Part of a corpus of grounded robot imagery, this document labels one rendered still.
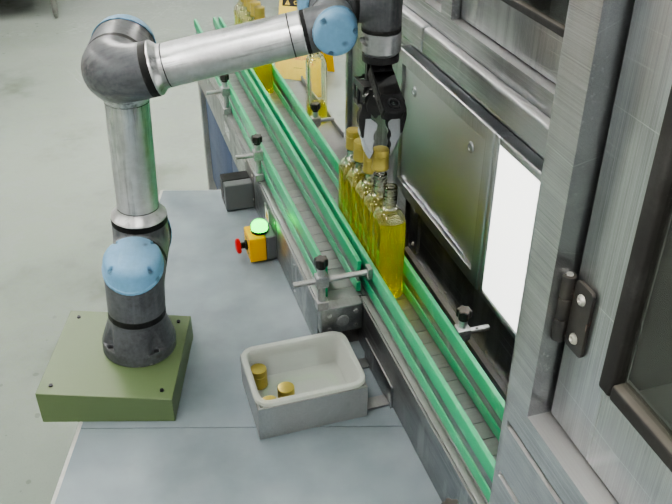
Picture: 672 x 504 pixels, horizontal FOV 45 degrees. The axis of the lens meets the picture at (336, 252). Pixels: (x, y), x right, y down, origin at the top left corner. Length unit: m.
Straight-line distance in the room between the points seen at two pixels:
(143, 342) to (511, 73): 0.88
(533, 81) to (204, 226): 1.16
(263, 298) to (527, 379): 1.33
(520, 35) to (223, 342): 0.92
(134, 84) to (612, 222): 0.99
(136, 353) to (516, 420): 1.09
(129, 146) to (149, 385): 0.47
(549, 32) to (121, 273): 0.88
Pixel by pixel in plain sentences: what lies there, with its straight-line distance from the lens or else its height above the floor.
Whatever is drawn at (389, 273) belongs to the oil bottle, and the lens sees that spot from 1.68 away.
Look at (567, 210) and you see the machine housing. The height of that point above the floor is 1.63.
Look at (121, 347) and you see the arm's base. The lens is 1.69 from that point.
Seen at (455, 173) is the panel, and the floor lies 1.16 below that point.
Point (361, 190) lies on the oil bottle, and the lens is 1.71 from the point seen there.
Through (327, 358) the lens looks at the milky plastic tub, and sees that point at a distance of 1.72.
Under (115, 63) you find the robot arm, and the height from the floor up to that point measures 1.44.
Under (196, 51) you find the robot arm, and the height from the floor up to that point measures 1.46.
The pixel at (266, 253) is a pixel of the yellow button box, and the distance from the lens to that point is 2.06.
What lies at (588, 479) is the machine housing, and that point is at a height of 1.43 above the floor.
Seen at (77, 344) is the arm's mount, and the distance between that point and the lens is 1.78.
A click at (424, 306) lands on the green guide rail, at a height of 0.92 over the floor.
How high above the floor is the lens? 1.91
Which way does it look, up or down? 34 degrees down
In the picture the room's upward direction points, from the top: straight up
